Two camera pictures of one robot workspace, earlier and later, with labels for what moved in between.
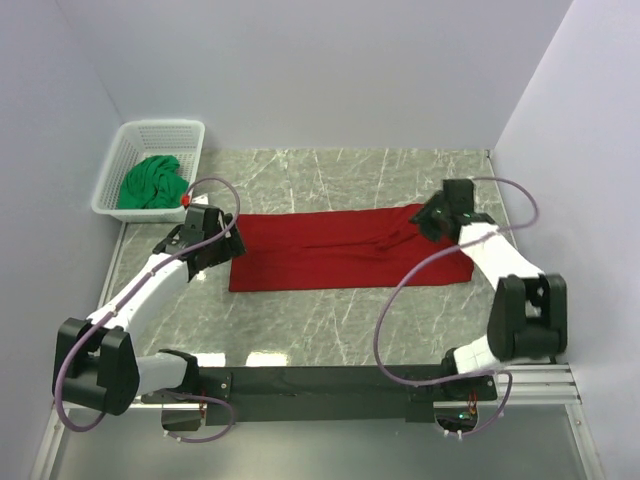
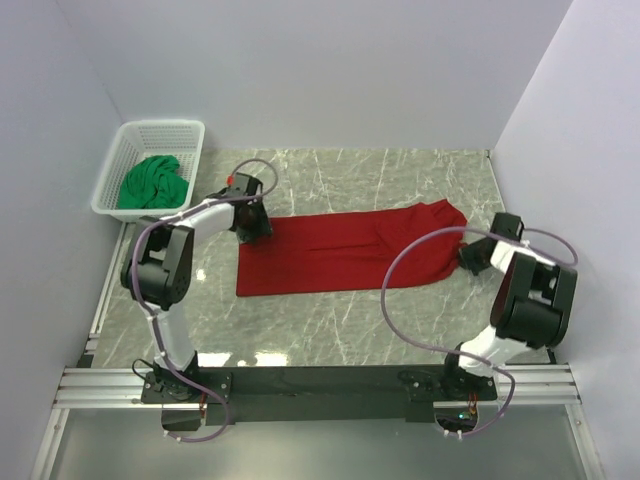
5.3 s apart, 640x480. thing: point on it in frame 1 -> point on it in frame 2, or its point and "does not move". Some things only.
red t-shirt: x=344 y=248 does not move
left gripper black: x=231 y=248 -> x=261 y=228
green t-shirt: x=153 y=183 does not move
